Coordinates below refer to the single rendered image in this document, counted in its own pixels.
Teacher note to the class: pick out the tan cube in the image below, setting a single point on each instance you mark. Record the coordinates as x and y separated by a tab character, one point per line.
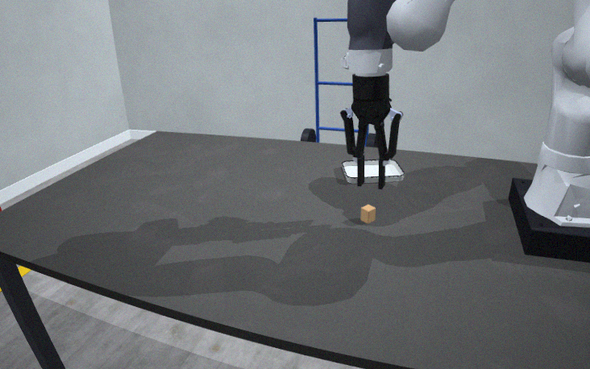
368	214

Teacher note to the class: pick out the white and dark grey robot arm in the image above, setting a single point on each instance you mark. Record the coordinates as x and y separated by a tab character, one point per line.
560	189

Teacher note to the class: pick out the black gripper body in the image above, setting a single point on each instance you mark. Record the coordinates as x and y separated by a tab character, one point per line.
374	89

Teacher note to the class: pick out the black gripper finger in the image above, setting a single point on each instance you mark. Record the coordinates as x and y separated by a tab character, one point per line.
384	154
357	152

